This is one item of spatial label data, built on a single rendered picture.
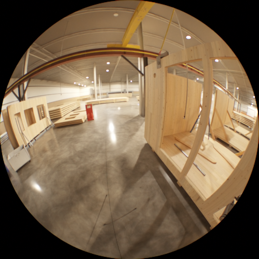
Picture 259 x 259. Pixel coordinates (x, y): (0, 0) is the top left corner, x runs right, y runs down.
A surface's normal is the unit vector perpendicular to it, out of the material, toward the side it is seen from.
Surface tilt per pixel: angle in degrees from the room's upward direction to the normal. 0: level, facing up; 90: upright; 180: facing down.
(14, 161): 90
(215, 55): 90
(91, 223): 0
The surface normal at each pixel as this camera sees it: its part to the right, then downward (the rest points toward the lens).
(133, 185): -0.03, -0.91
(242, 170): -0.97, 0.12
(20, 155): 0.94, 0.11
